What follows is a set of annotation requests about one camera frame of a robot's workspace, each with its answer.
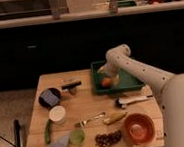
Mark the white paper cup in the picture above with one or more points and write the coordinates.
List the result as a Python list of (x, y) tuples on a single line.
[(57, 114)]

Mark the black bowl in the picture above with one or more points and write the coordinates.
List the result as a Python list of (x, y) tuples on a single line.
[(55, 92)]

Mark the orange red apple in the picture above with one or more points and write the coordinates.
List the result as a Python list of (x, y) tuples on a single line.
[(106, 82)]

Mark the green plastic tray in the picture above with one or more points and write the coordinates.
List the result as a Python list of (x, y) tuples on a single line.
[(126, 81)]

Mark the blue cloth in bowl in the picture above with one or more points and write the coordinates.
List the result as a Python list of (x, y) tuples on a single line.
[(49, 97)]

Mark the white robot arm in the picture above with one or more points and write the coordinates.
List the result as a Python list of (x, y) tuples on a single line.
[(166, 85)]

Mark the silver metal fork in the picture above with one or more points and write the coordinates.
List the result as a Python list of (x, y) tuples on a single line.
[(85, 122)]

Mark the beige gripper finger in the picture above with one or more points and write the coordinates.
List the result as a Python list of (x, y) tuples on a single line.
[(101, 70), (115, 80)]

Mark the black handled scrub brush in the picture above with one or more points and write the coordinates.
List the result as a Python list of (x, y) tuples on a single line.
[(71, 85)]

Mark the grey blue sponge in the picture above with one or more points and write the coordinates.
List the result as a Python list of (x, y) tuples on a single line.
[(63, 141)]

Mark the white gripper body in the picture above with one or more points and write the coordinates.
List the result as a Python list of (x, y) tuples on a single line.
[(110, 69)]

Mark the dark grape bunch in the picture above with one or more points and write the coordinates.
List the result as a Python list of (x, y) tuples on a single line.
[(106, 140)]

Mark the wooden table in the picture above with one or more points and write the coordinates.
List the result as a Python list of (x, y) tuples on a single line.
[(83, 105)]

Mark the green cucumber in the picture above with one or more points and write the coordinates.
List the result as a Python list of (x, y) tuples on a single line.
[(47, 133)]

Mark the orange red bowl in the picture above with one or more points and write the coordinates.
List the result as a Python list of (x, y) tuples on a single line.
[(139, 129)]

